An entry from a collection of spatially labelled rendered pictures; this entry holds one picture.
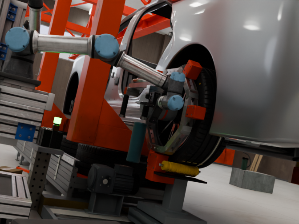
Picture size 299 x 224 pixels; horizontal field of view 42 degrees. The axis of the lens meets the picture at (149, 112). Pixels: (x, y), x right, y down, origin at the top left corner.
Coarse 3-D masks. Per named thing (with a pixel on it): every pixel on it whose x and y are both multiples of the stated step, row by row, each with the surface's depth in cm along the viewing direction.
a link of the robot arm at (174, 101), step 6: (168, 96) 197; (174, 96) 193; (180, 96) 195; (162, 102) 201; (168, 102) 195; (174, 102) 193; (180, 102) 194; (168, 108) 198; (174, 108) 194; (180, 108) 195
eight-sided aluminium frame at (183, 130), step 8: (168, 72) 256; (192, 80) 236; (184, 88) 233; (192, 88) 233; (192, 96) 227; (184, 104) 229; (192, 104) 229; (184, 112) 227; (144, 120) 272; (184, 120) 225; (192, 120) 228; (152, 128) 269; (184, 128) 225; (152, 136) 266; (176, 136) 229; (184, 136) 230; (152, 144) 254; (168, 144) 235; (176, 144) 235; (160, 152) 242; (168, 152) 238
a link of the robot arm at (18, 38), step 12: (12, 36) 185; (24, 36) 185; (36, 36) 189; (48, 36) 190; (60, 36) 191; (72, 36) 193; (96, 36) 192; (108, 36) 190; (12, 48) 185; (24, 48) 186; (36, 48) 190; (48, 48) 190; (60, 48) 191; (72, 48) 191; (84, 48) 191; (96, 48) 189; (108, 48) 190; (108, 60) 200
